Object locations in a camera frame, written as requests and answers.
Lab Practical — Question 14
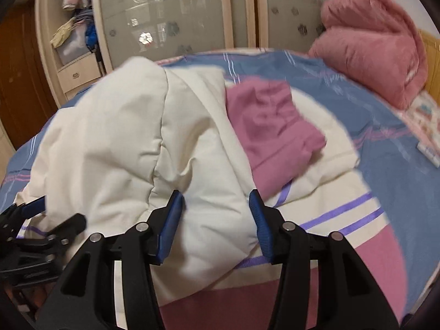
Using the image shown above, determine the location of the printed pillow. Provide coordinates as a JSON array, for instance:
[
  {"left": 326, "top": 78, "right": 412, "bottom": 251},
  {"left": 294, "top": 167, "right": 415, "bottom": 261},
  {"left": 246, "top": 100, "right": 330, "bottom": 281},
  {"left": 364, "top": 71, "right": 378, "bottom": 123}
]
[{"left": 400, "top": 91, "right": 440, "bottom": 169}]

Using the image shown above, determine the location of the yellow cloth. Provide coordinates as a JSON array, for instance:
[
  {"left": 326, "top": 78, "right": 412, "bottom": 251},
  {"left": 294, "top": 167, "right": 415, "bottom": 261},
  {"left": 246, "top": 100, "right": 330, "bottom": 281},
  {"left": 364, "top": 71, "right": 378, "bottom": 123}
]
[{"left": 51, "top": 19, "right": 74, "bottom": 49}]

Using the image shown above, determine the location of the white and pink jacket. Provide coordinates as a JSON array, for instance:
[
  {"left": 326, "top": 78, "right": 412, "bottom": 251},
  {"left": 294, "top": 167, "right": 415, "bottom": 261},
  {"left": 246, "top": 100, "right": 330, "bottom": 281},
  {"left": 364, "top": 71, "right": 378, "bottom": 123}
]
[{"left": 14, "top": 57, "right": 408, "bottom": 330}]

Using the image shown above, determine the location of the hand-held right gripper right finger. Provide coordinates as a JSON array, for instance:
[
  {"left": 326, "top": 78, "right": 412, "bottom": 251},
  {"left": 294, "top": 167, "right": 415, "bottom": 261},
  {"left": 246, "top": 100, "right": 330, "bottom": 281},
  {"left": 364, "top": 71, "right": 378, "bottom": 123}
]
[{"left": 248, "top": 188, "right": 399, "bottom": 330}]

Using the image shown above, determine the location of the yellow wooden headboard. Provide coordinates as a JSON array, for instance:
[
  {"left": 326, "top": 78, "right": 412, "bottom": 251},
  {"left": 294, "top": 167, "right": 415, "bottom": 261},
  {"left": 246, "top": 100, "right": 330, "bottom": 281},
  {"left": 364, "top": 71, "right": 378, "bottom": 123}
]
[{"left": 417, "top": 29, "right": 440, "bottom": 93}]

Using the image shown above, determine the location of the clear plastic storage box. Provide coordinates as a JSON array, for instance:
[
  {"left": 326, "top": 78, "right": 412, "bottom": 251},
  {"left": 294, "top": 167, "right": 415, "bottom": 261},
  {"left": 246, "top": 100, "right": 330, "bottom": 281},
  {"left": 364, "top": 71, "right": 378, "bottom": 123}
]
[{"left": 57, "top": 27, "right": 95, "bottom": 66}]

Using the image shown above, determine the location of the blue garment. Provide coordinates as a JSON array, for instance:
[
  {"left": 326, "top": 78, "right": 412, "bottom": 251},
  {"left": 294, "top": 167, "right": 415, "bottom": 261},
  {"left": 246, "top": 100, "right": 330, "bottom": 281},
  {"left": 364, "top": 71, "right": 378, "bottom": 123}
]
[{"left": 85, "top": 24, "right": 98, "bottom": 50}]

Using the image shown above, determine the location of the light wood cabinet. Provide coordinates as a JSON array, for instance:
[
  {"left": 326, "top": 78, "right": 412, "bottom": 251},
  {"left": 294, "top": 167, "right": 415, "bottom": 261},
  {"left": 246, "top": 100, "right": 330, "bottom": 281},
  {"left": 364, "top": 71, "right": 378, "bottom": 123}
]
[{"left": 0, "top": 117, "right": 16, "bottom": 179}]

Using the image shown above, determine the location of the pink blanket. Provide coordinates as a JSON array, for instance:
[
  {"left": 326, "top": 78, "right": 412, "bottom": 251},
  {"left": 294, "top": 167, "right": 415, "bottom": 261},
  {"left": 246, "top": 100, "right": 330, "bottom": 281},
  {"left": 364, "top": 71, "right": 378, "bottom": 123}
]
[{"left": 307, "top": 0, "right": 428, "bottom": 109}]

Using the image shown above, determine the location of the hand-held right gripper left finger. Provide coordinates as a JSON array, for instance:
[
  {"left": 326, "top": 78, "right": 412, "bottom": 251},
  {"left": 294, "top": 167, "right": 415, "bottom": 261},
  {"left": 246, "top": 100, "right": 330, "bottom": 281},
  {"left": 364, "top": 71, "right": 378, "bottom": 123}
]
[{"left": 36, "top": 189, "right": 184, "bottom": 330}]

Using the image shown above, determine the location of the light wood wardrobe drawer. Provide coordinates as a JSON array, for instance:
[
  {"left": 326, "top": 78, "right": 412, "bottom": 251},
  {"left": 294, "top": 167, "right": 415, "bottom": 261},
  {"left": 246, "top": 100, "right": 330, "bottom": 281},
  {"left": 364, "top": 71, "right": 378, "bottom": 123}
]
[{"left": 58, "top": 53, "right": 104, "bottom": 92}]

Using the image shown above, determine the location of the wardrobe with frosted glass doors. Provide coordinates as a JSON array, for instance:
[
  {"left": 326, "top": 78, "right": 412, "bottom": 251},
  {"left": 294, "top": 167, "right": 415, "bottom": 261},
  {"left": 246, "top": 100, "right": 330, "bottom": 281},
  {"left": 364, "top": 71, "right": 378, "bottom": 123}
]
[{"left": 34, "top": 0, "right": 356, "bottom": 102}]

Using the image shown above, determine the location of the brown wooden door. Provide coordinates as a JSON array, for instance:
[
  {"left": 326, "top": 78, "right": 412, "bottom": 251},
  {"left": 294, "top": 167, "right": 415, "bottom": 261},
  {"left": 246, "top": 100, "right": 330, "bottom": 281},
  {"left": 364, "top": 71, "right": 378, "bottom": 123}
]
[{"left": 0, "top": 5, "right": 57, "bottom": 152}]

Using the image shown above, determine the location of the blue plaid bed sheet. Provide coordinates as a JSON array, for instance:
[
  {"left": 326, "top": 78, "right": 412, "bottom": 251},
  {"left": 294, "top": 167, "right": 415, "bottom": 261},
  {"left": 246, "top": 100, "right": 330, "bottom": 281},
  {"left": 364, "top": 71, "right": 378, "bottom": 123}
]
[{"left": 0, "top": 48, "right": 440, "bottom": 317}]

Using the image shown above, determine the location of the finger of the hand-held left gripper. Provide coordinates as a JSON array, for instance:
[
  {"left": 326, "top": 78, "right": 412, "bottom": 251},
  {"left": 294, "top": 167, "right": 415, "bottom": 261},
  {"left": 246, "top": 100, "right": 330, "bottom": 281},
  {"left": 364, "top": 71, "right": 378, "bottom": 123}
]
[
  {"left": 7, "top": 196, "right": 47, "bottom": 221},
  {"left": 45, "top": 213, "right": 86, "bottom": 244}
]

